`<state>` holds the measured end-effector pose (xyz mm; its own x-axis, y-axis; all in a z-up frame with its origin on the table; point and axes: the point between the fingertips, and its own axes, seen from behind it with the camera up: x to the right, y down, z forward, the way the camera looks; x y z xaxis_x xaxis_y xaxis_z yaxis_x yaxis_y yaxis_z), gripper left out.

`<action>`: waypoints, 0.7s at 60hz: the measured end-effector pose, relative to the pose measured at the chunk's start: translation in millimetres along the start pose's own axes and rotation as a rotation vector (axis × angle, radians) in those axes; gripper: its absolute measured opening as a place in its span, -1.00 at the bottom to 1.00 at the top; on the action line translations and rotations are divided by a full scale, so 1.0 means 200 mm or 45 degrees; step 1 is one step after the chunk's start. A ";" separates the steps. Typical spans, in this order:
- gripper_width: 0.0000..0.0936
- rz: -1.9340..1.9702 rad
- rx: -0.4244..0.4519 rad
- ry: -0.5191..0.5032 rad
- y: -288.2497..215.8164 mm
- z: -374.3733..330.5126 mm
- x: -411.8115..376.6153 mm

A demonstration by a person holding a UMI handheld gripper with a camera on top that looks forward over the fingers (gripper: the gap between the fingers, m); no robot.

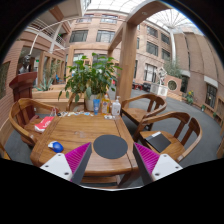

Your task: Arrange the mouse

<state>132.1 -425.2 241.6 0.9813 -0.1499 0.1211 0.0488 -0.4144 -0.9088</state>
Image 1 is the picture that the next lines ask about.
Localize potted green plant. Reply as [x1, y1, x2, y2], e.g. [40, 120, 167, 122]
[58, 53, 121, 112]

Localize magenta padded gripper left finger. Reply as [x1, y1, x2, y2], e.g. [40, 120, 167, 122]
[41, 143, 92, 185]

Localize blue and white computer mouse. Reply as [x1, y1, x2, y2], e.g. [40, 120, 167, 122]
[48, 141, 63, 153]

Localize wooden armchair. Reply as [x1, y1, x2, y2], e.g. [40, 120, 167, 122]
[120, 93, 167, 125]
[133, 111, 202, 163]
[9, 98, 59, 146]

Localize round dark grey mouse pad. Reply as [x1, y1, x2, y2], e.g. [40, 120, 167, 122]
[93, 135, 128, 159]

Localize black notebook on chair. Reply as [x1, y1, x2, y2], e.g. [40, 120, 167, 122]
[145, 132, 171, 153]

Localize left wooden armchair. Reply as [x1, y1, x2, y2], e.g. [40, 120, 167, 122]
[9, 98, 59, 146]

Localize orange yellow bottle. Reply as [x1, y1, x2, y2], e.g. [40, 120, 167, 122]
[101, 95, 110, 114]

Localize right near wooden armchair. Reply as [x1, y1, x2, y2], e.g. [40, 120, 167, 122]
[133, 111, 202, 163]

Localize wooden table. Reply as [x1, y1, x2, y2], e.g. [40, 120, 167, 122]
[30, 114, 138, 187]

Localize right far wooden armchair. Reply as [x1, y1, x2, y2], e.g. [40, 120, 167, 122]
[120, 93, 167, 125]

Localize wooden pillar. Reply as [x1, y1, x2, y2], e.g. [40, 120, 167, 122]
[116, 23, 137, 101]

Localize red and white box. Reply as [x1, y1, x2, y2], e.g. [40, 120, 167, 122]
[35, 116, 53, 133]

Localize clear pump dispenser bottle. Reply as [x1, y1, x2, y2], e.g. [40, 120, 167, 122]
[111, 97, 121, 116]

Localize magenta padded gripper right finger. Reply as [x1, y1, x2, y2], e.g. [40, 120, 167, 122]
[133, 143, 182, 185]

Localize dark bust on red pedestal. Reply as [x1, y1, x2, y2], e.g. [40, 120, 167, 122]
[9, 54, 37, 101]

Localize blue tube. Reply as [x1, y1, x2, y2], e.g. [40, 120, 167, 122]
[93, 99, 100, 115]

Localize white statue on pedestal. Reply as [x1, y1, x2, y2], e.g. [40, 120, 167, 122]
[150, 67, 168, 98]

